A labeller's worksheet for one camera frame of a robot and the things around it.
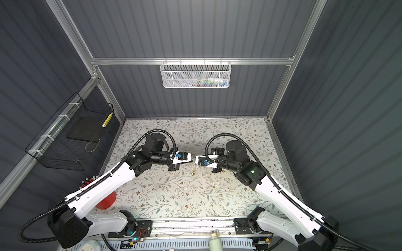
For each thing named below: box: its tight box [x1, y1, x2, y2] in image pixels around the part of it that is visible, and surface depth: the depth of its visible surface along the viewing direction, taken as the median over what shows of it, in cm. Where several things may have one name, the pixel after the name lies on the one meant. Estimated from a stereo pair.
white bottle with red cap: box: [208, 230, 224, 251], surface depth 65 cm
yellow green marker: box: [101, 112, 114, 128], surface depth 83 cm
